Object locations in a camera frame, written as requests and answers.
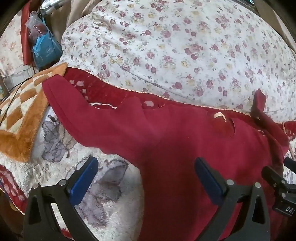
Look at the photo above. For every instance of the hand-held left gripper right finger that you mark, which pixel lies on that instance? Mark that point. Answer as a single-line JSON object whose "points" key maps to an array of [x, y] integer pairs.
{"points": [[208, 180]]}

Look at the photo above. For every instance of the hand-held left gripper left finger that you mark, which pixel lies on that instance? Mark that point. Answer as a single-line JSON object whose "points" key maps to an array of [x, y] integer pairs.
{"points": [[84, 178]]}

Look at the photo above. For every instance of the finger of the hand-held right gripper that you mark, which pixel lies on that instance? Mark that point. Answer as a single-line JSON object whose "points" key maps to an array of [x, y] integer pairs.
{"points": [[290, 163], [274, 177]]}

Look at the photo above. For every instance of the dark red garment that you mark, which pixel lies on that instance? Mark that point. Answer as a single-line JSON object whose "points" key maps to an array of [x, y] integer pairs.
{"points": [[175, 150]]}

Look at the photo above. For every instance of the plush flower-patterned blanket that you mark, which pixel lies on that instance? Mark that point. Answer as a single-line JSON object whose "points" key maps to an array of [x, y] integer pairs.
{"points": [[111, 208]]}

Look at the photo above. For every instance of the orange checkered plush blanket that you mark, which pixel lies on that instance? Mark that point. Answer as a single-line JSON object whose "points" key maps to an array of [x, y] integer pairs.
{"points": [[20, 129]]}

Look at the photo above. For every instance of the white floral quilt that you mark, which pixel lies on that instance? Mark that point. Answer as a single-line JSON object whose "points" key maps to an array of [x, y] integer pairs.
{"points": [[185, 58]]}

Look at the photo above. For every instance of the blue plastic bag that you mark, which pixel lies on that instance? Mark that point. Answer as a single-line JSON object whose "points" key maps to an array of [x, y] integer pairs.
{"points": [[47, 48]]}

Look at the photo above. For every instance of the red cloth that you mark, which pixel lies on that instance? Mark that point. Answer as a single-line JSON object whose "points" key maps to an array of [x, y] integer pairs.
{"points": [[24, 46]]}

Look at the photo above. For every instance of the pale floral bed sheet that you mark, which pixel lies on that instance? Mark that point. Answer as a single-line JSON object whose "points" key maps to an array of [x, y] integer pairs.
{"points": [[11, 46]]}

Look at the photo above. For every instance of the clear plastic bag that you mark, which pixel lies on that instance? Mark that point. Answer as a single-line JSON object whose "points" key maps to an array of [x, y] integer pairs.
{"points": [[37, 26]]}

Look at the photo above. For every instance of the beige cloth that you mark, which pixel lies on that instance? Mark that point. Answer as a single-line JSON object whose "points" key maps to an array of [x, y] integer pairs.
{"points": [[62, 18]]}

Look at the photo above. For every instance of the chrome metal fixture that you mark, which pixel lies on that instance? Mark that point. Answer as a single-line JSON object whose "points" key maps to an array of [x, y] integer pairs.
{"points": [[49, 4]]}

